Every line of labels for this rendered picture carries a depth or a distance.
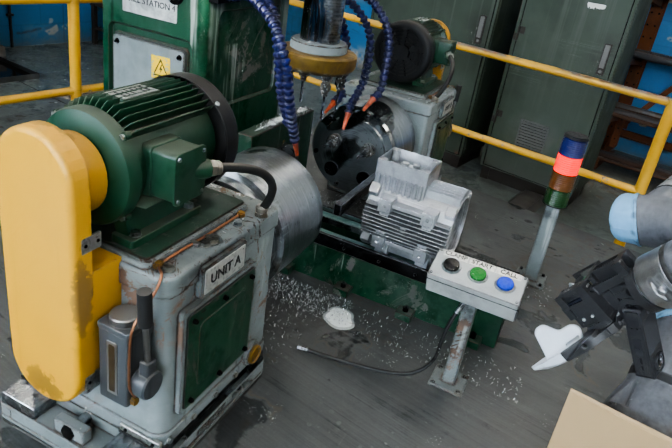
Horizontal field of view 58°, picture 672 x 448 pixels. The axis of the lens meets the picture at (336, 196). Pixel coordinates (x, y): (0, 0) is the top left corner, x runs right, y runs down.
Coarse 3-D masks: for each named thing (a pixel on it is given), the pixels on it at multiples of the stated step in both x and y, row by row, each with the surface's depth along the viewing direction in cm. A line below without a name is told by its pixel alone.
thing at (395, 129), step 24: (360, 96) 178; (336, 120) 165; (360, 120) 162; (384, 120) 162; (408, 120) 173; (312, 144) 172; (336, 144) 165; (360, 144) 165; (384, 144) 162; (408, 144) 171; (336, 168) 170; (360, 168) 167
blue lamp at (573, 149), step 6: (564, 138) 149; (564, 144) 149; (570, 144) 147; (576, 144) 147; (582, 144) 147; (564, 150) 149; (570, 150) 148; (576, 150) 147; (582, 150) 148; (570, 156) 148; (576, 156) 148; (582, 156) 149
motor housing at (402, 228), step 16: (384, 192) 136; (432, 192) 133; (448, 192) 134; (464, 192) 134; (368, 208) 137; (400, 208) 132; (416, 208) 133; (464, 208) 143; (368, 224) 138; (384, 224) 135; (400, 224) 134; (416, 224) 133; (448, 224) 131; (400, 240) 135; (416, 240) 132; (432, 240) 131; (448, 240) 131; (432, 256) 136
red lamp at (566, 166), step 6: (558, 156) 151; (564, 156) 149; (558, 162) 151; (564, 162) 149; (570, 162) 149; (576, 162) 149; (558, 168) 151; (564, 168) 150; (570, 168) 149; (576, 168) 150; (564, 174) 150; (570, 174) 150; (576, 174) 151
